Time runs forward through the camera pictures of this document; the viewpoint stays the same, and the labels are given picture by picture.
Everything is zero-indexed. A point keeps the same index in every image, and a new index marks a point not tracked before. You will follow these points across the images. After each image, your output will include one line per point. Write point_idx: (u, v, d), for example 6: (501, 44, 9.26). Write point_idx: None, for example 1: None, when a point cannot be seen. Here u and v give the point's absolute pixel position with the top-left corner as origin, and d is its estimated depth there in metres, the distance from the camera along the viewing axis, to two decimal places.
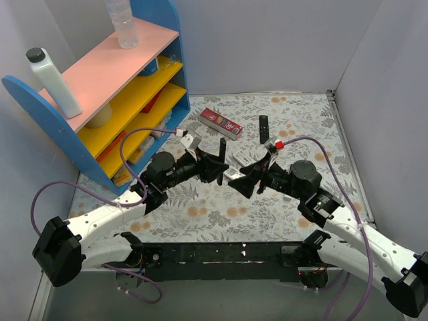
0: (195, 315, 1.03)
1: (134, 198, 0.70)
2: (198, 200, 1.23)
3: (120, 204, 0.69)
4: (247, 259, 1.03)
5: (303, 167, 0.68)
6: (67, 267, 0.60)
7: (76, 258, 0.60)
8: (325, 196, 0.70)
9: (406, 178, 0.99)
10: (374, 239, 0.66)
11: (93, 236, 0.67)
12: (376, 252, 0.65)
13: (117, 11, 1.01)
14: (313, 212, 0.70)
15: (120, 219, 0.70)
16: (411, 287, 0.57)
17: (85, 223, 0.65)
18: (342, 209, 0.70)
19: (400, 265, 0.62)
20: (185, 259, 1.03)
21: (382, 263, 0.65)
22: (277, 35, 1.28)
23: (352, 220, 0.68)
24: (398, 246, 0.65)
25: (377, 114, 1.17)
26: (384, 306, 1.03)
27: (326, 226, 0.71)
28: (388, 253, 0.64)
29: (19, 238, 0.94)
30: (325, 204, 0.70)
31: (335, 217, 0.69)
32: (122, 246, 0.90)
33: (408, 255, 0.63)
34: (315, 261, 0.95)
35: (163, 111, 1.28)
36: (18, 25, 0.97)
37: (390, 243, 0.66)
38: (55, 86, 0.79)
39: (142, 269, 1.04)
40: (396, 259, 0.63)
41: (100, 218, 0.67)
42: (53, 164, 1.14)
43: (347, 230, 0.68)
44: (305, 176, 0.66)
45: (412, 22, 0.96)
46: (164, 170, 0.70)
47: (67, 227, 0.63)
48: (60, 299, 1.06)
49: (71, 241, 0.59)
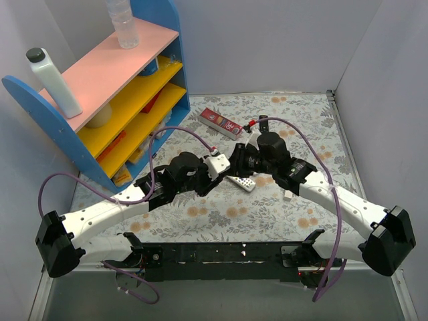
0: (195, 315, 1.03)
1: (135, 195, 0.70)
2: (198, 200, 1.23)
3: (120, 202, 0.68)
4: (247, 260, 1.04)
5: (270, 136, 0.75)
6: (61, 263, 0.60)
7: (69, 255, 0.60)
8: (298, 164, 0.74)
9: (406, 178, 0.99)
10: (344, 197, 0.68)
11: (89, 233, 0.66)
12: (347, 210, 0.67)
13: (117, 11, 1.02)
14: (287, 179, 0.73)
15: (118, 217, 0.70)
16: (380, 239, 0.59)
17: (80, 221, 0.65)
18: (315, 173, 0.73)
19: (370, 219, 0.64)
20: (185, 259, 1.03)
21: (352, 219, 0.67)
22: (276, 35, 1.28)
23: (324, 182, 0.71)
24: (368, 202, 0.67)
25: (377, 115, 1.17)
26: (383, 305, 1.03)
27: (301, 194, 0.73)
28: (358, 209, 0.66)
29: (19, 238, 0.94)
30: (297, 171, 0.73)
31: (307, 180, 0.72)
32: (122, 245, 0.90)
33: (378, 211, 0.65)
34: (315, 261, 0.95)
35: (163, 111, 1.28)
36: (18, 25, 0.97)
37: (360, 200, 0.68)
38: (55, 86, 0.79)
39: (142, 270, 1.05)
40: (367, 215, 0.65)
41: (95, 216, 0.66)
42: (53, 164, 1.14)
43: (319, 192, 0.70)
44: (268, 142, 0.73)
45: (412, 23, 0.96)
46: (186, 166, 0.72)
47: (63, 224, 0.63)
48: (60, 299, 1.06)
49: (64, 239, 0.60)
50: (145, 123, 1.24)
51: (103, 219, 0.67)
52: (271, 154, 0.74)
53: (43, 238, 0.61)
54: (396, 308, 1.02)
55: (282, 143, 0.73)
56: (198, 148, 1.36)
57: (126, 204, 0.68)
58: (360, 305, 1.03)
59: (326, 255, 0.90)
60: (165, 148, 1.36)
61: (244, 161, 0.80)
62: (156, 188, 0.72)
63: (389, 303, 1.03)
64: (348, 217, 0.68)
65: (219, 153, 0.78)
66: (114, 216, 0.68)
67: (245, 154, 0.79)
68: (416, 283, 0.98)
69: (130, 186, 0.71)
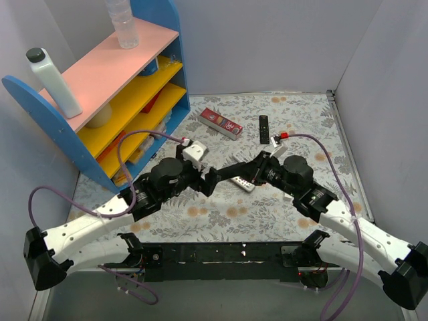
0: (195, 315, 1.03)
1: (119, 207, 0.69)
2: (198, 200, 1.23)
3: (101, 215, 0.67)
4: (247, 259, 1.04)
5: (295, 162, 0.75)
6: (43, 279, 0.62)
7: (51, 271, 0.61)
8: (318, 192, 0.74)
9: (406, 178, 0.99)
10: (367, 231, 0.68)
11: (74, 247, 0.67)
12: (370, 243, 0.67)
13: (117, 11, 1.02)
14: (308, 207, 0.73)
15: (103, 230, 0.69)
16: (406, 277, 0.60)
17: (62, 236, 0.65)
18: (337, 202, 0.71)
19: (394, 255, 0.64)
20: (185, 259, 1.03)
21: (374, 253, 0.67)
22: (276, 35, 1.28)
23: (346, 213, 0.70)
24: (392, 237, 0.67)
25: (377, 115, 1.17)
26: (383, 305, 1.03)
27: (322, 221, 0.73)
28: (382, 244, 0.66)
29: (19, 238, 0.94)
30: (318, 199, 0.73)
31: (329, 210, 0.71)
32: (119, 250, 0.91)
33: (402, 247, 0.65)
34: (315, 261, 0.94)
35: (163, 111, 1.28)
36: (18, 25, 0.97)
37: (383, 235, 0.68)
38: (55, 87, 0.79)
39: (142, 269, 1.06)
40: (391, 249, 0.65)
41: (77, 231, 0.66)
42: (53, 164, 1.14)
43: (342, 223, 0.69)
44: (296, 170, 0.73)
45: (411, 23, 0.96)
46: (168, 174, 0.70)
47: (44, 239, 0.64)
48: (61, 299, 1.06)
49: (43, 257, 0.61)
50: (145, 123, 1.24)
51: (86, 234, 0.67)
52: (297, 181, 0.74)
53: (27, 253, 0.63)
54: (396, 309, 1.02)
55: (309, 172, 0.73)
56: None
57: (108, 217, 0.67)
58: (360, 305, 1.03)
59: (329, 259, 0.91)
60: (165, 148, 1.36)
61: (263, 171, 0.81)
62: (140, 198, 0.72)
63: (389, 303, 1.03)
64: (369, 250, 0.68)
65: (191, 141, 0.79)
66: (95, 230, 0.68)
67: (267, 164, 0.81)
68: None
69: (113, 199, 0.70)
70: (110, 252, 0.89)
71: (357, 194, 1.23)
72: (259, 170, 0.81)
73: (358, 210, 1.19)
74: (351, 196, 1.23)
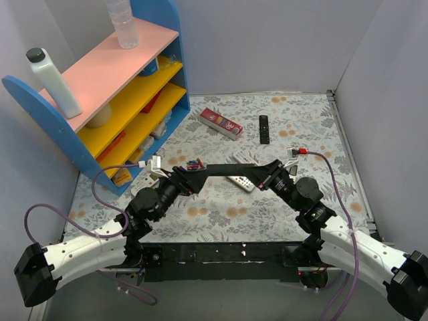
0: (195, 315, 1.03)
1: (115, 229, 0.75)
2: (198, 200, 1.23)
3: (99, 235, 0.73)
4: (247, 259, 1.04)
5: (307, 184, 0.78)
6: (37, 294, 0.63)
7: (47, 287, 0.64)
8: (319, 210, 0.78)
9: (406, 178, 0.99)
10: (364, 243, 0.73)
11: (69, 265, 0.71)
12: (367, 254, 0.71)
13: (117, 11, 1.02)
14: (309, 225, 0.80)
15: (98, 249, 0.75)
16: (402, 284, 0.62)
17: (62, 253, 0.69)
18: (335, 218, 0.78)
19: (390, 264, 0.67)
20: (185, 259, 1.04)
21: (373, 263, 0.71)
22: (276, 35, 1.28)
23: (344, 227, 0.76)
24: (388, 247, 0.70)
25: (377, 115, 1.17)
26: (383, 305, 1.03)
27: (321, 235, 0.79)
28: (378, 254, 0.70)
29: (19, 238, 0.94)
30: (318, 216, 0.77)
31: (328, 225, 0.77)
32: (115, 254, 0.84)
33: (398, 256, 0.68)
34: (315, 261, 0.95)
35: (163, 111, 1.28)
36: (18, 25, 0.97)
37: (380, 245, 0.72)
38: (55, 87, 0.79)
39: (142, 269, 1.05)
40: (387, 259, 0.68)
41: (76, 249, 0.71)
42: (53, 164, 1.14)
43: (340, 237, 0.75)
44: (308, 194, 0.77)
45: (412, 22, 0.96)
46: (144, 207, 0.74)
47: (44, 255, 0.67)
48: (61, 299, 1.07)
49: (44, 271, 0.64)
50: (146, 123, 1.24)
51: (83, 252, 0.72)
52: (305, 202, 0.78)
53: (22, 268, 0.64)
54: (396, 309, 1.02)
55: (318, 195, 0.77)
56: (198, 148, 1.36)
57: (105, 238, 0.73)
58: (360, 306, 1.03)
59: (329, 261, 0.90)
60: (165, 148, 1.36)
61: (273, 179, 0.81)
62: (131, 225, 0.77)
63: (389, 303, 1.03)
64: (368, 261, 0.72)
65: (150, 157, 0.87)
66: (92, 249, 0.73)
67: (279, 174, 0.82)
68: None
69: (111, 221, 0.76)
70: (104, 258, 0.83)
71: (357, 194, 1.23)
72: (270, 177, 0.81)
73: (358, 210, 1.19)
74: (351, 196, 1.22)
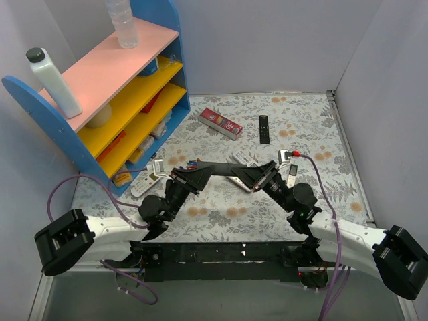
0: (194, 316, 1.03)
1: (141, 222, 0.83)
2: (198, 200, 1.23)
3: (132, 222, 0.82)
4: (247, 259, 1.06)
5: (301, 188, 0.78)
6: (65, 261, 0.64)
7: (78, 253, 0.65)
8: (309, 210, 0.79)
9: (406, 178, 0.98)
10: (347, 229, 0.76)
11: (101, 239, 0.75)
12: (351, 238, 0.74)
13: (117, 11, 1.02)
14: (301, 226, 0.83)
15: (124, 234, 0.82)
16: (384, 258, 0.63)
17: (101, 225, 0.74)
18: (321, 213, 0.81)
19: (372, 241, 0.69)
20: (185, 259, 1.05)
21: (358, 247, 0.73)
22: (276, 35, 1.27)
23: (328, 219, 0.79)
24: (369, 229, 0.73)
25: (377, 115, 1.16)
26: (384, 306, 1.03)
27: (309, 230, 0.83)
28: (360, 235, 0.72)
29: (19, 238, 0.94)
30: (309, 217, 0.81)
31: (314, 221, 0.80)
32: (122, 247, 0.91)
33: (378, 233, 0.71)
34: (315, 261, 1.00)
35: (163, 111, 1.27)
36: (18, 25, 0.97)
37: (362, 228, 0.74)
38: (55, 86, 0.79)
39: (142, 269, 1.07)
40: (368, 238, 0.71)
41: (113, 225, 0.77)
42: (53, 164, 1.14)
43: (326, 229, 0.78)
44: (302, 200, 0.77)
45: (412, 23, 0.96)
46: (150, 215, 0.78)
47: (87, 223, 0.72)
48: (60, 299, 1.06)
49: (83, 235, 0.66)
50: (146, 123, 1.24)
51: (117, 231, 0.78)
52: (300, 206, 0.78)
53: (56, 231, 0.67)
54: (396, 308, 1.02)
55: (313, 200, 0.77)
56: (198, 148, 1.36)
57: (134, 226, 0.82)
58: (360, 307, 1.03)
59: (329, 258, 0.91)
60: (164, 148, 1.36)
61: (267, 181, 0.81)
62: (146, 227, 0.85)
63: (389, 303, 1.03)
64: (353, 245, 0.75)
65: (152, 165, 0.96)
66: (122, 232, 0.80)
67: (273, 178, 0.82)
68: None
69: (138, 214, 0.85)
70: (114, 247, 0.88)
71: (357, 194, 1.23)
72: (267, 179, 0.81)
73: (358, 210, 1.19)
74: (352, 196, 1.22)
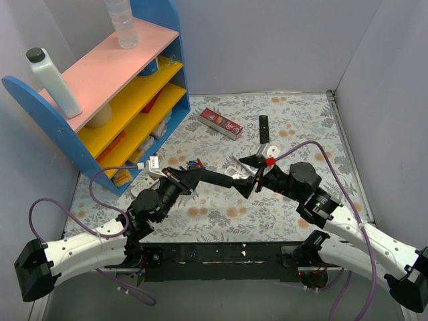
0: (195, 316, 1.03)
1: (116, 229, 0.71)
2: (198, 200, 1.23)
3: (100, 235, 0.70)
4: (247, 259, 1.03)
5: (302, 170, 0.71)
6: (37, 289, 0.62)
7: (47, 282, 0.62)
8: (322, 197, 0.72)
9: (407, 178, 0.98)
10: (375, 238, 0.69)
11: (68, 263, 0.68)
12: (378, 251, 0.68)
13: (117, 11, 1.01)
14: (313, 214, 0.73)
15: (98, 249, 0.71)
16: (416, 283, 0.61)
17: (61, 250, 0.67)
18: (341, 208, 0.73)
19: (403, 262, 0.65)
20: (185, 259, 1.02)
21: (384, 261, 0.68)
22: (276, 35, 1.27)
23: (352, 220, 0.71)
24: (399, 243, 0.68)
25: (377, 115, 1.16)
26: (384, 306, 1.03)
27: (326, 227, 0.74)
28: (390, 250, 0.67)
29: (19, 238, 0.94)
30: (322, 206, 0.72)
31: (334, 217, 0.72)
32: (114, 253, 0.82)
33: (410, 253, 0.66)
34: (316, 261, 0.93)
35: (163, 111, 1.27)
36: (18, 25, 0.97)
37: (390, 240, 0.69)
38: (55, 86, 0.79)
39: (142, 269, 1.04)
40: (399, 255, 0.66)
41: (77, 246, 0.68)
42: (53, 164, 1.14)
43: (348, 230, 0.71)
44: (305, 179, 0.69)
45: (412, 23, 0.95)
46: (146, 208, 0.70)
47: (45, 251, 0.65)
48: (61, 299, 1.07)
49: (43, 266, 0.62)
50: (146, 123, 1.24)
51: (85, 250, 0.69)
52: (302, 190, 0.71)
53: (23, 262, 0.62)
54: (396, 308, 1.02)
55: (317, 180, 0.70)
56: (198, 148, 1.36)
57: (105, 238, 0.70)
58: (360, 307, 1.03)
59: (330, 260, 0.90)
60: (165, 148, 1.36)
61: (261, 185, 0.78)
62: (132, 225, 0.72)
63: (389, 303, 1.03)
64: (378, 257, 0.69)
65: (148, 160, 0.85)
66: (93, 249, 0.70)
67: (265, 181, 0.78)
68: None
69: (111, 221, 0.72)
70: (101, 257, 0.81)
71: (357, 194, 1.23)
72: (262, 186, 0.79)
73: (358, 210, 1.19)
74: (352, 196, 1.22)
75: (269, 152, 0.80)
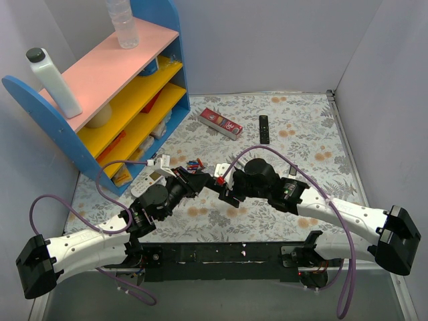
0: (194, 316, 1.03)
1: (120, 225, 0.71)
2: (198, 200, 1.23)
3: (103, 231, 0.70)
4: (247, 259, 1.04)
5: (255, 163, 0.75)
6: (39, 287, 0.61)
7: (49, 279, 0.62)
8: (289, 185, 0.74)
9: (406, 178, 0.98)
10: (344, 209, 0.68)
11: (70, 259, 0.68)
12: (350, 221, 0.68)
13: (117, 11, 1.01)
14: (284, 202, 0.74)
15: (99, 246, 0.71)
16: (390, 243, 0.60)
17: (64, 246, 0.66)
18: (309, 190, 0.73)
19: (374, 225, 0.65)
20: (185, 259, 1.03)
21: (357, 229, 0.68)
22: (276, 35, 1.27)
23: (319, 198, 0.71)
24: (367, 208, 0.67)
25: (377, 116, 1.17)
26: (383, 305, 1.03)
27: (301, 212, 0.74)
28: (360, 217, 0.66)
29: (19, 237, 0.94)
30: (291, 192, 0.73)
31: (303, 199, 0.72)
32: (115, 253, 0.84)
33: (380, 215, 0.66)
34: (316, 261, 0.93)
35: (163, 111, 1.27)
36: (17, 25, 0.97)
37: (359, 207, 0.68)
38: (55, 86, 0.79)
39: (142, 269, 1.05)
40: (370, 221, 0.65)
41: (79, 243, 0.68)
42: (53, 164, 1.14)
43: (317, 208, 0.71)
44: (256, 170, 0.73)
45: (412, 23, 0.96)
46: (154, 203, 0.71)
47: (47, 247, 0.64)
48: (61, 299, 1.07)
49: (45, 263, 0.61)
50: (146, 123, 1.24)
51: (87, 247, 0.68)
52: (262, 180, 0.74)
53: (25, 258, 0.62)
54: (396, 308, 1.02)
55: (271, 168, 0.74)
56: (198, 148, 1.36)
57: (109, 234, 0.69)
58: (360, 307, 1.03)
59: (330, 256, 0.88)
60: (164, 148, 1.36)
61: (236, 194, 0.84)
62: (136, 221, 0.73)
63: (389, 302, 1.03)
64: (351, 227, 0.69)
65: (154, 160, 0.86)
66: (96, 245, 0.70)
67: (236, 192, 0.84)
68: (417, 283, 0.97)
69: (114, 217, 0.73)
70: (103, 255, 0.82)
71: (357, 194, 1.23)
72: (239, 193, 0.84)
73: None
74: (352, 196, 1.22)
75: (219, 170, 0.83)
